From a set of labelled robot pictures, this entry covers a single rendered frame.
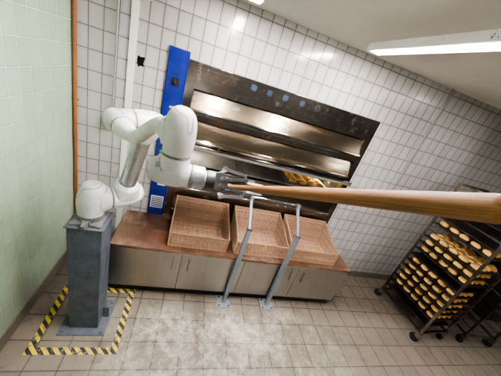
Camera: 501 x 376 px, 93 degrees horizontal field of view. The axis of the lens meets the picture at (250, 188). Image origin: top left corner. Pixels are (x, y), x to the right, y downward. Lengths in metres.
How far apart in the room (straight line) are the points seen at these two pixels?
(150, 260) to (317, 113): 2.07
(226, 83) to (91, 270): 1.77
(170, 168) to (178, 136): 0.12
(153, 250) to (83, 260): 0.56
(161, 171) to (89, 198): 0.90
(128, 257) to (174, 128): 1.74
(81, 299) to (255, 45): 2.38
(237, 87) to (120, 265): 1.88
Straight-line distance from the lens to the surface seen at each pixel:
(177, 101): 2.26
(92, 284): 2.17
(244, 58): 2.27
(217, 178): 0.94
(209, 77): 2.25
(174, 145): 0.84
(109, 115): 1.36
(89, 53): 2.42
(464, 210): 0.33
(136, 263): 2.46
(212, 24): 2.26
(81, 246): 1.94
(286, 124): 2.43
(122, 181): 1.73
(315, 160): 2.66
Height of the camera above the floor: 2.13
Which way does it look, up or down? 24 degrees down
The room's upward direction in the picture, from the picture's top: 19 degrees clockwise
